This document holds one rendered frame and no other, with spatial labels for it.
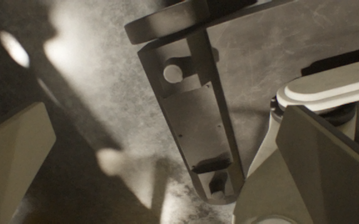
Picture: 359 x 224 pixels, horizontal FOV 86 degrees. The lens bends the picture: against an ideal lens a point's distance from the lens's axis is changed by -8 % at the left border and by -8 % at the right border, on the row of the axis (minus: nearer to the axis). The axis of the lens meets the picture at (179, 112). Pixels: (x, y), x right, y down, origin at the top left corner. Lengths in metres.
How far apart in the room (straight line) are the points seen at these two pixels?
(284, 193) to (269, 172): 0.06
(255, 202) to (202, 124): 0.30
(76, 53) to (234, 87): 0.50
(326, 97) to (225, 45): 0.22
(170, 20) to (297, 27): 0.26
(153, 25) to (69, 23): 0.36
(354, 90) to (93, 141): 0.81
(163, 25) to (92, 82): 0.40
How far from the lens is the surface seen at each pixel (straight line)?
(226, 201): 0.70
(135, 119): 0.76
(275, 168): 0.32
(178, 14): 0.43
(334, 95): 0.40
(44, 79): 0.85
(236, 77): 0.49
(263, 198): 0.26
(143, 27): 0.44
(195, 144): 0.55
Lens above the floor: 0.62
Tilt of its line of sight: 61 degrees down
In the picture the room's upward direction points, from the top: 171 degrees counter-clockwise
